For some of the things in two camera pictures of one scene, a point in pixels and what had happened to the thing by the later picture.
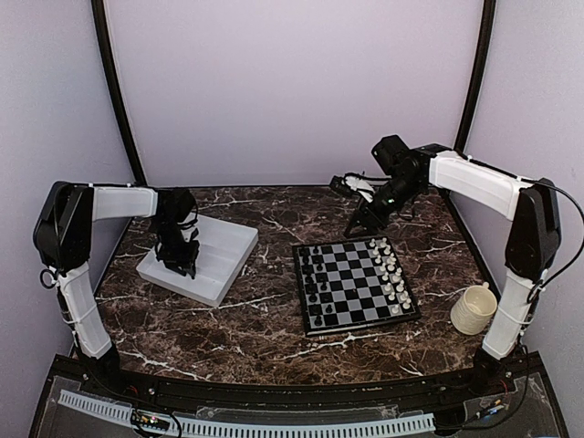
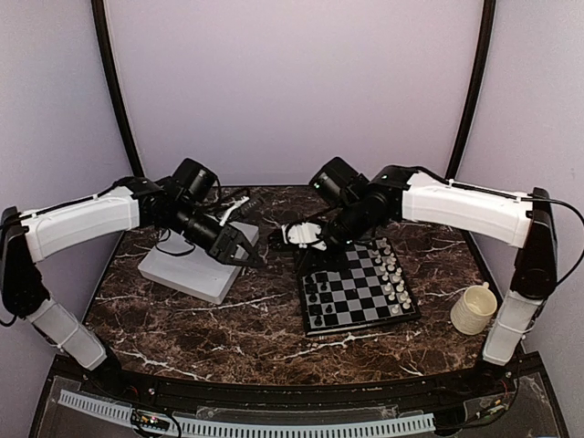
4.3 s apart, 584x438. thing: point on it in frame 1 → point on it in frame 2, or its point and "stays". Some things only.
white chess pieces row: x=391 y=274 stays
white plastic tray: x=224 y=247 stays
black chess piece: x=311 y=288 stays
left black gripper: x=186 y=261 → x=228 y=242
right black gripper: x=361 y=214 → x=325 y=261
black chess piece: x=314 y=309 stays
